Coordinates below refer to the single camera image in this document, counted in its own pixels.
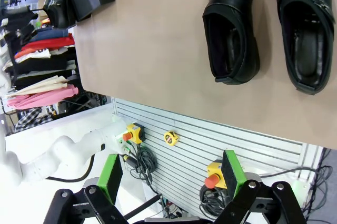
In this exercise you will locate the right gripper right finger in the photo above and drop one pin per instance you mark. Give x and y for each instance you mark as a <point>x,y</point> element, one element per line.
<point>237,176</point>

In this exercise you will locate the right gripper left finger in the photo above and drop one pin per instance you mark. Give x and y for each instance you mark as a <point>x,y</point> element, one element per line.
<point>109,179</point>

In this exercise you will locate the black smooth pointed shoe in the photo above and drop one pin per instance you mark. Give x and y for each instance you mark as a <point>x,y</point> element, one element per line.
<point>60,11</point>
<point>48,3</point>

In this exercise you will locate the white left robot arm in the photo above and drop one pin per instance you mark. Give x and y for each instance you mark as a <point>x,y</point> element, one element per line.
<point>65,150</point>

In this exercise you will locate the yellow emergency stop button box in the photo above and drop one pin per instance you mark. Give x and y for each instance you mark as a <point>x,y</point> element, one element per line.
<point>134,130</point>
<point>214,170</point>

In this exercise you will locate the yellow tape measure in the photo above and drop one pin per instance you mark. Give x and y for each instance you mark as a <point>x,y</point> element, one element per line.
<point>171,138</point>

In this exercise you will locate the black-white plaid garment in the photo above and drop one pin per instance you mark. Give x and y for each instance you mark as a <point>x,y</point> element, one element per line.
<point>31,118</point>

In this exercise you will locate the pink garment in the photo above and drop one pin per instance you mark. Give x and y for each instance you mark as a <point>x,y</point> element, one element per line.
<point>44,97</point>

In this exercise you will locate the beige garment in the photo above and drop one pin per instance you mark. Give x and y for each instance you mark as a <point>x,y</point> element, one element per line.
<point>42,84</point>

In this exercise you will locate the black garments stack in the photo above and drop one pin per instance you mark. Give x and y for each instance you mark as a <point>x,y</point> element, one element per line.
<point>44,66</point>

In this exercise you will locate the white printed garment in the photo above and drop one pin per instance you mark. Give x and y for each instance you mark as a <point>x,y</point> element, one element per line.
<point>34,55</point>

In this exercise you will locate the red garment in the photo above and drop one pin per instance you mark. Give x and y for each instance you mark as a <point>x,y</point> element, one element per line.
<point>50,42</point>

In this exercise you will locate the navy garment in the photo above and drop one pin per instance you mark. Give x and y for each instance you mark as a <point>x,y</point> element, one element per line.
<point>50,34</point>

